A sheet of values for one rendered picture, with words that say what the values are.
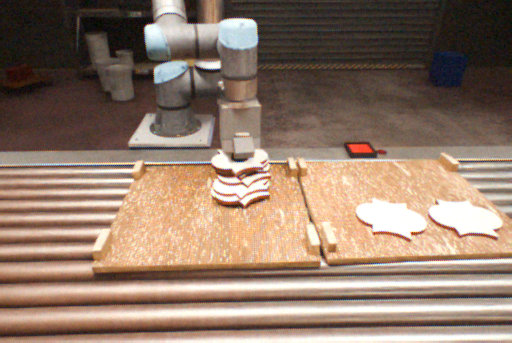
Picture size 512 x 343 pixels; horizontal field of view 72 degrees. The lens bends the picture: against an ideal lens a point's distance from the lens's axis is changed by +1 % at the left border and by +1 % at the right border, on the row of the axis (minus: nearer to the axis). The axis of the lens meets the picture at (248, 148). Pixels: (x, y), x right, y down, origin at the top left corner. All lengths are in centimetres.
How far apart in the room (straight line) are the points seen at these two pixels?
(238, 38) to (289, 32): 478
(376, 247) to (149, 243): 43
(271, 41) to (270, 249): 490
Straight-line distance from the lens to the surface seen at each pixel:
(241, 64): 70
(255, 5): 537
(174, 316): 62
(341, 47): 565
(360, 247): 71
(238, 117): 74
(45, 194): 99
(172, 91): 120
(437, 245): 77
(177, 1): 87
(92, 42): 538
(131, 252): 71
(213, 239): 70
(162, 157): 104
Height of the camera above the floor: 140
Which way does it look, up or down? 27 degrees down
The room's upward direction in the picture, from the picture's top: straight up
